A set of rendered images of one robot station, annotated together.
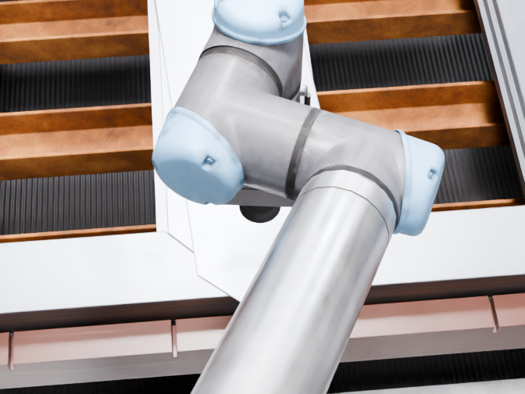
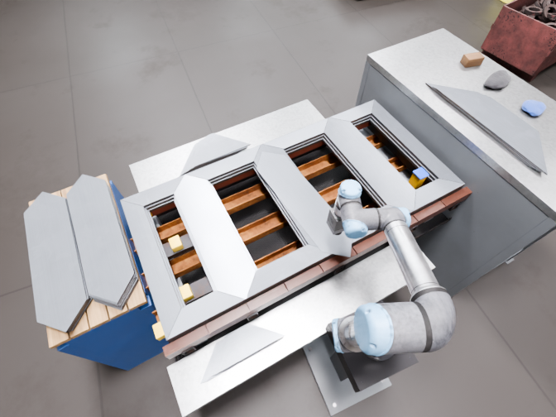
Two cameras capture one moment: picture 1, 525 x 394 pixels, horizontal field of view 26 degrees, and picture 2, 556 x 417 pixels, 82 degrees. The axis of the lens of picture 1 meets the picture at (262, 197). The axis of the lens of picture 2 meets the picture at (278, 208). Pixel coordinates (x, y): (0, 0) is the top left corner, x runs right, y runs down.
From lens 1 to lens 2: 0.54 m
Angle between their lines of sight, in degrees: 13
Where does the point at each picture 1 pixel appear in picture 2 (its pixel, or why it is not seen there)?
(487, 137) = not seen: hidden behind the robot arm
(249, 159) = (368, 225)
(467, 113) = not seen: hidden behind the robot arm
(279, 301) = (413, 256)
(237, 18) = (351, 194)
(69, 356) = (300, 283)
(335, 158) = (390, 218)
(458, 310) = (378, 237)
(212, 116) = (358, 218)
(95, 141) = (262, 227)
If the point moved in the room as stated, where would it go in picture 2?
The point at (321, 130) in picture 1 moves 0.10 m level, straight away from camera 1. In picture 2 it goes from (382, 213) to (368, 189)
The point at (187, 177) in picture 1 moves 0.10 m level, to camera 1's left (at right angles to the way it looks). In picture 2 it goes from (356, 234) to (329, 245)
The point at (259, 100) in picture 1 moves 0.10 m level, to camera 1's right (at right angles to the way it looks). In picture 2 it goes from (365, 211) to (390, 201)
